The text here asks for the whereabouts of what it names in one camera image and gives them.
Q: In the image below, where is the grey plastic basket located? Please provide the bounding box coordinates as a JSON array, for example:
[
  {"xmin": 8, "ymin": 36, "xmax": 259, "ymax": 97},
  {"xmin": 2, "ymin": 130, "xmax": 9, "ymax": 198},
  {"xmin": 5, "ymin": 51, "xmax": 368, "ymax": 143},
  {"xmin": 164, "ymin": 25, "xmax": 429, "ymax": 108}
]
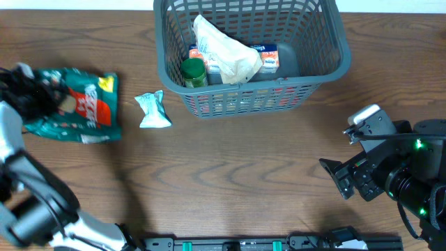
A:
[{"xmin": 153, "ymin": 0, "xmax": 351, "ymax": 119}]

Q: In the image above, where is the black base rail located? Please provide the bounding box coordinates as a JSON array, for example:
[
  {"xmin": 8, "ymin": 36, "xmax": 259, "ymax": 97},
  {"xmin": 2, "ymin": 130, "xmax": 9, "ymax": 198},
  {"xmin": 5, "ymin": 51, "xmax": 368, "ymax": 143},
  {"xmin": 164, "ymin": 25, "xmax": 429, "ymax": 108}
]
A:
[{"xmin": 143, "ymin": 226, "xmax": 403, "ymax": 251}]

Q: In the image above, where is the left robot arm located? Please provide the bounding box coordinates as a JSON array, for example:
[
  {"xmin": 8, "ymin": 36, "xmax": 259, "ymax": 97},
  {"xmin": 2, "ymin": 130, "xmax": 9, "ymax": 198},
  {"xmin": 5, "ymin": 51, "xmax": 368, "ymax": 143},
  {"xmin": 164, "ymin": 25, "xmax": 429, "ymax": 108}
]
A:
[{"xmin": 1, "ymin": 63, "xmax": 140, "ymax": 250}]

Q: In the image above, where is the light green snack packet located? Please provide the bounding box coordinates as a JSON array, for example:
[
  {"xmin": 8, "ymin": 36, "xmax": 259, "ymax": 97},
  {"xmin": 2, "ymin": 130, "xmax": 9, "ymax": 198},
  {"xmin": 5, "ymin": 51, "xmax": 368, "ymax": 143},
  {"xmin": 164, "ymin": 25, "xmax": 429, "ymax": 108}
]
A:
[{"xmin": 134, "ymin": 90, "xmax": 172, "ymax": 128}]

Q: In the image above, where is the beige brown snack bag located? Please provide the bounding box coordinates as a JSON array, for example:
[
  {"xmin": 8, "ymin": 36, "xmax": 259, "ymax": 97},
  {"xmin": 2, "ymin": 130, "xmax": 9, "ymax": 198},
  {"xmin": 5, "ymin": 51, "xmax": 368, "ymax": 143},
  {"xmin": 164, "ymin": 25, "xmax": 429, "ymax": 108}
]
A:
[{"xmin": 192, "ymin": 15, "xmax": 263, "ymax": 84}]

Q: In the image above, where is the orange tissue multipack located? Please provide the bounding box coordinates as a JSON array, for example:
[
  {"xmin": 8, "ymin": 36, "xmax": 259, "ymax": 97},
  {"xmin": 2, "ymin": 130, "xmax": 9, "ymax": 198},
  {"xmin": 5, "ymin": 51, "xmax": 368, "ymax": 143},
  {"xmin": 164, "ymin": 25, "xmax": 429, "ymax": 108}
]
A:
[{"xmin": 189, "ymin": 44, "xmax": 279, "ymax": 74}]

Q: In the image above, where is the green lid jar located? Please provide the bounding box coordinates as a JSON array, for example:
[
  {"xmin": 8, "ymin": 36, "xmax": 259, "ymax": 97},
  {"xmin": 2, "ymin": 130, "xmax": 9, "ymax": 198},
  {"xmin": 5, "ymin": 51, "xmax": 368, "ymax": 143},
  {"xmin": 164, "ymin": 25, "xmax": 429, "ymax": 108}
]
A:
[{"xmin": 180, "ymin": 58, "xmax": 208, "ymax": 89}]

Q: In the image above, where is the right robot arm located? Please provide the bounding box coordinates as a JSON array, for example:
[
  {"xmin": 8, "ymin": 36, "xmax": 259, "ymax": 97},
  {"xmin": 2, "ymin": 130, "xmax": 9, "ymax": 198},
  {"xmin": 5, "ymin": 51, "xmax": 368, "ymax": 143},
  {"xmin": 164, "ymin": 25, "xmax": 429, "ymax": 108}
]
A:
[{"xmin": 319, "ymin": 120, "xmax": 445, "ymax": 250}]

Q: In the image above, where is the green Nescafe coffee bag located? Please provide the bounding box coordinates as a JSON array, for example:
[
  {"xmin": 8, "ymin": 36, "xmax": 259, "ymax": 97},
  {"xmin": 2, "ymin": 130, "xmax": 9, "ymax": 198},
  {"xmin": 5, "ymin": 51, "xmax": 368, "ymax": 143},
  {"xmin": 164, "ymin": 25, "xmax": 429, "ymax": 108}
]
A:
[{"xmin": 24, "ymin": 68, "xmax": 121, "ymax": 144}]

